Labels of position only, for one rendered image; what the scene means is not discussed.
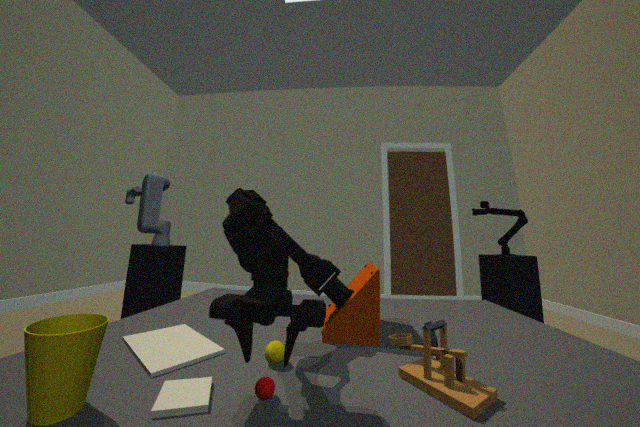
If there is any small wooden catapult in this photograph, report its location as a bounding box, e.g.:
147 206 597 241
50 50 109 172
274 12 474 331
389 319 498 419

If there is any yellow ball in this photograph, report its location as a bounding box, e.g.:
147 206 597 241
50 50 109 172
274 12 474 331
265 340 285 365

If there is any red ball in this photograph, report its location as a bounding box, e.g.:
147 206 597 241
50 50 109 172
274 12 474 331
255 376 275 400

